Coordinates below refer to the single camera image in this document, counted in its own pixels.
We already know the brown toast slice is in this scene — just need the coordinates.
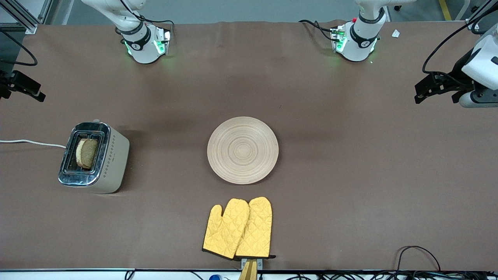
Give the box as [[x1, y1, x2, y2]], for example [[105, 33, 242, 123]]
[[75, 138, 99, 170]]

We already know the green lit arm base box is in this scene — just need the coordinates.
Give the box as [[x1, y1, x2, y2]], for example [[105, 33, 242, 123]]
[[154, 26, 173, 56], [330, 25, 348, 54]]

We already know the round wooden plate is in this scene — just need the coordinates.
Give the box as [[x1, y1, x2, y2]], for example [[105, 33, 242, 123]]
[[207, 116, 279, 185]]

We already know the silver two-slot toaster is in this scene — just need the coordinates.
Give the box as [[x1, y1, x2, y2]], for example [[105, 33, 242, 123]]
[[58, 120, 130, 194]]

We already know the brown table cover cloth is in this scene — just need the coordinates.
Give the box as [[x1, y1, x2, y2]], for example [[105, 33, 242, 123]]
[[0, 20, 498, 272]]

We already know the yellow quilted oven mitt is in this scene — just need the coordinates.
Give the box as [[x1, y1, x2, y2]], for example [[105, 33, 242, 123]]
[[235, 196, 276, 260], [202, 199, 250, 260]]

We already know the thin black hanging cable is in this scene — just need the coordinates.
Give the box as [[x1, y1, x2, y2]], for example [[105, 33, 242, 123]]
[[0, 30, 39, 66]]

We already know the white toaster power cable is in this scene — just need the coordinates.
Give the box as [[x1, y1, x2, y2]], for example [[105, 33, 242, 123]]
[[0, 139, 67, 149]]

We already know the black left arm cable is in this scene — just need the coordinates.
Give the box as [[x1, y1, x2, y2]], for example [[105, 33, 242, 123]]
[[422, 3, 498, 75]]

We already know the aluminium frame post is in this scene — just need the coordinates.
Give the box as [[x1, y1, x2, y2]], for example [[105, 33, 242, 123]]
[[465, 0, 498, 35], [0, 0, 53, 35]]

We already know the black arm base cable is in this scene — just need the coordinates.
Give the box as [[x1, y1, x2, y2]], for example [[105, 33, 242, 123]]
[[298, 19, 336, 42], [132, 14, 175, 28]]

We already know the black looped cable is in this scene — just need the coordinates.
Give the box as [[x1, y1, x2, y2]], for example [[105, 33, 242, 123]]
[[396, 245, 442, 273]]

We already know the wooden stick with metal bracket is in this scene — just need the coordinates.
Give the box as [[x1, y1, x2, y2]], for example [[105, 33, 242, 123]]
[[238, 258, 263, 280]]

